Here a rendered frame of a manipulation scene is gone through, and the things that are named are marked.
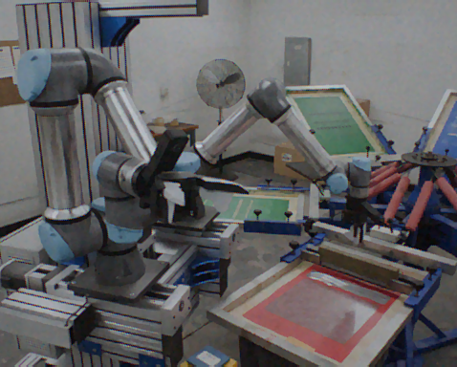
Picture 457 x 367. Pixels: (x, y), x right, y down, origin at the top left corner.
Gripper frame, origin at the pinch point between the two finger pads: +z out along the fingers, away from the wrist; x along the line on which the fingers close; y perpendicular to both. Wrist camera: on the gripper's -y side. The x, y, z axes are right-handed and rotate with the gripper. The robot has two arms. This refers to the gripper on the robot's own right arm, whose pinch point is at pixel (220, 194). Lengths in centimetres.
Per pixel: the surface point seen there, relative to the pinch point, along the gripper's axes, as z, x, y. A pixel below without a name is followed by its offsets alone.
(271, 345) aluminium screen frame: -25, -56, 63
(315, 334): -19, -73, 63
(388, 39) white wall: -213, -501, -92
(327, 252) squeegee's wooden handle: -41, -112, 49
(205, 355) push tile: -37, -38, 66
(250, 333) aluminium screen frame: -33, -55, 62
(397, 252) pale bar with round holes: -20, -137, 47
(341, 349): -8, -72, 63
